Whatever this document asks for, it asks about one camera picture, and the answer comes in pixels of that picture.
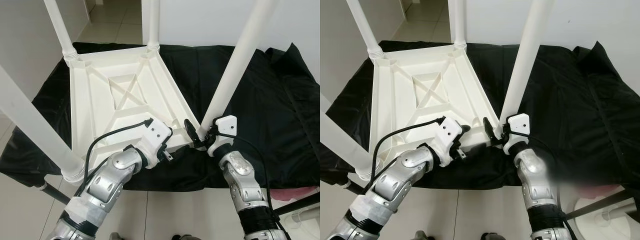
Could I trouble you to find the pink soft object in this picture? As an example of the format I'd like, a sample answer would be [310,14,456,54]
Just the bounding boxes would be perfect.
[272,186,321,201]

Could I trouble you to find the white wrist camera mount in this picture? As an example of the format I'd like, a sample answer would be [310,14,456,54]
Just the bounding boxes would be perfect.
[135,118,173,163]
[502,113,531,155]
[207,115,238,157]
[429,116,463,167]

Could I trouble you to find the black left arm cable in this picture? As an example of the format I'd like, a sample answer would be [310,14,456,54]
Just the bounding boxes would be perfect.
[370,116,446,196]
[82,118,153,196]

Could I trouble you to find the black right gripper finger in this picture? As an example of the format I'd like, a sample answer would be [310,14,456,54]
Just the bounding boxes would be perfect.
[184,119,202,147]
[482,117,498,144]

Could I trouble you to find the black cloth table cover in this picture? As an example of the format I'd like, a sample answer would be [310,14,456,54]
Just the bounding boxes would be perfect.
[0,42,321,193]
[320,41,640,191]

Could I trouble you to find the white plastic table top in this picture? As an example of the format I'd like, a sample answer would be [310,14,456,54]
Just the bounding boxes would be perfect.
[369,41,502,181]
[67,42,203,182]

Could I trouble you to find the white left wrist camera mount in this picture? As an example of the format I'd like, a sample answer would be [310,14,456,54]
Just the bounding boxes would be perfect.
[135,118,173,163]
[429,116,463,167]

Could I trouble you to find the white plastic table leg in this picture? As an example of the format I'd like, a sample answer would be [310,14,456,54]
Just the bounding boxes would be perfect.
[43,0,81,68]
[320,95,385,182]
[346,0,385,60]
[146,0,162,52]
[200,0,278,141]
[0,65,87,183]
[447,0,467,50]
[499,0,556,132]

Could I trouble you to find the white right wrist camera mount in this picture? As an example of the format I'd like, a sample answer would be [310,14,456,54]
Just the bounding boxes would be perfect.
[502,113,531,155]
[207,115,238,157]

